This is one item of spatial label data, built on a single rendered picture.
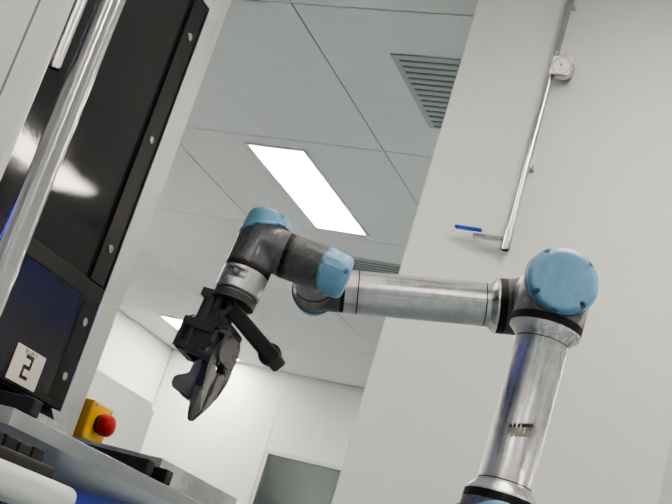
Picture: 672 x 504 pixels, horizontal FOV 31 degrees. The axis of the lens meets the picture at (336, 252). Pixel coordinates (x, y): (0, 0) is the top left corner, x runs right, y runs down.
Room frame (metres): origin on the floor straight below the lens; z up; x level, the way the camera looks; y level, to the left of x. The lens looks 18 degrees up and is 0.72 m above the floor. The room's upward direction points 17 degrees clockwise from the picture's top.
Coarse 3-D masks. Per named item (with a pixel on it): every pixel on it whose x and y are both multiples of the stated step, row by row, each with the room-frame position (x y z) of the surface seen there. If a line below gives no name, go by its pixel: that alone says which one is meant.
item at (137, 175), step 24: (192, 24) 2.10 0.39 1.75; (168, 72) 2.08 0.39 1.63; (168, 96) 2.11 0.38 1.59; (144, 144) 2.09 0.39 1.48; (144, 168) 2.12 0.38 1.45; (120, 192) 2.09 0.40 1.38; (120, 216) 2.10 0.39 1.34; (120, 240) 2.12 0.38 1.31; (96, 264) 2.09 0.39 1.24; (72, 336) 2.09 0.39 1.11; (72, 360) 2.11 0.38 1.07
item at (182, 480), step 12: (96, 444) 1.78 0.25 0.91; (144, 456) 1.74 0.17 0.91; (168, 468) 1.75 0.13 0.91; (180, 468) 1.78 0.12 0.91; (180, 480) 1.79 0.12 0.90; (192, 480) 1.82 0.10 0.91; (180, 492) 1.80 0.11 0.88; (192, 492) 1.83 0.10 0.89; (204, 492) 1.86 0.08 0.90; (216, 492) 1.90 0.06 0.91
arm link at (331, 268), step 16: (288, 240) 1.87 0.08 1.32; (304, 240) 1.87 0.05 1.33; (288, 256) 1.87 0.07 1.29; (304, 256) 1.86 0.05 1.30; (320, 256) 1.86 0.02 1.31; (336, 256) 1.86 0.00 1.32; (288, 272) 1.88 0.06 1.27; (304, 272) 1.87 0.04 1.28; (320, 272) 1.86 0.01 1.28; (336, 272) 1.86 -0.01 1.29; (304, 288) 1.91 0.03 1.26; (320, 288) 1.88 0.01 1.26; (336, 288) 1.87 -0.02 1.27
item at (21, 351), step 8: (16, 352) 1.97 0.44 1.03; (24, 352) 1.99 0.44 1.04; (32, 352) 2.01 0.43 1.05; (16, 360) 1.98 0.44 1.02; (24, 360) 1.99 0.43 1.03; (40, 360) 2.03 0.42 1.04; (8, 368) 1.97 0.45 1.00; (16, 368) 1.98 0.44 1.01; (32, 368) 2.02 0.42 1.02; (40, 368) 2.04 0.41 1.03; (8, 376) 1.97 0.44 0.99; (16, 376) 1.99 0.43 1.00; (32, 376) 2.03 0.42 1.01; (24, 384) 2.01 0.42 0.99; (32, 384) 2.03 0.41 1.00
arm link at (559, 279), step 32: (544, 256) 1.81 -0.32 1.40; (576, 256) 1.81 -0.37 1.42; (544, 288) 1.80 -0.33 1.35; (576, 288) 1.80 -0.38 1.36; (512, 320) 1.86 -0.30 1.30; (544, 320) 1.82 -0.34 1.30; (576, 320) 1.82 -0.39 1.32; (512, 352) 1.87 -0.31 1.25; (544, 352) 1.83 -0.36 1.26; (512, 384) 1.84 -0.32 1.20; (544, 384) 1.83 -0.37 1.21; (512, 416) 1.83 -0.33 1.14; (544, 416) 1.84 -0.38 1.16; (512, 448) 1.83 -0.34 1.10; (480, 480) 1.84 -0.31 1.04; (512, 480) 1.83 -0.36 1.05
